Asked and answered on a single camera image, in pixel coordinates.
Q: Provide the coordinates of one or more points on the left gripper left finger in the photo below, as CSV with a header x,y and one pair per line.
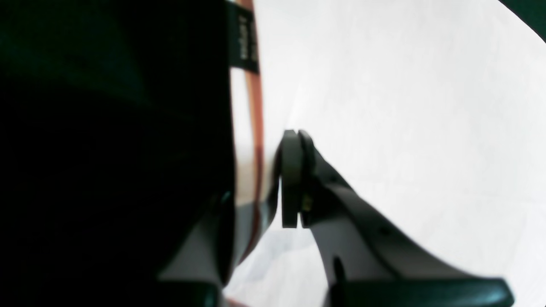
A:
x,y
206,260

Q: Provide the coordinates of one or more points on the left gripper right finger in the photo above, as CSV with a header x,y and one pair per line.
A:
x,y
369,262

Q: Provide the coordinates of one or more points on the pink T-shirt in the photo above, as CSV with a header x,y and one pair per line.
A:
x,y
432,110

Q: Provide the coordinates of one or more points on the black table cloth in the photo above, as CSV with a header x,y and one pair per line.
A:
x,y
115,140

